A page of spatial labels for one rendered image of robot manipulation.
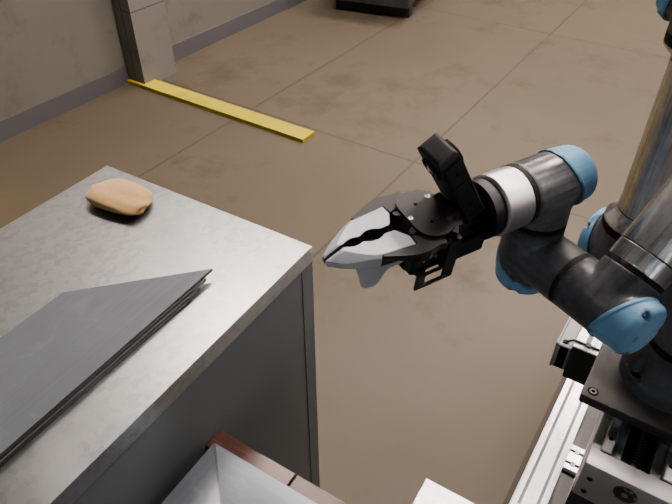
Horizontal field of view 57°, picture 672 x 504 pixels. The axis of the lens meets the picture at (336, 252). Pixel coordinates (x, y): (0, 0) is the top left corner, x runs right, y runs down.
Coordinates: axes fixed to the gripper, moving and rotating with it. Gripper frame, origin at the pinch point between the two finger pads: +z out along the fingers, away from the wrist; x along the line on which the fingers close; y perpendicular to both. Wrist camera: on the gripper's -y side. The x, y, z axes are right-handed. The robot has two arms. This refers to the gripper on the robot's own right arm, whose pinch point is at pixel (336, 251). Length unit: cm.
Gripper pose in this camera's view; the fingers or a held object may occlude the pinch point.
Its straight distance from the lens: 61.3
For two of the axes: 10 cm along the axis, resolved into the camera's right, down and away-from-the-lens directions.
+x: -5.1, -6.5, 5.7
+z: -8.6, 3.3, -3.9
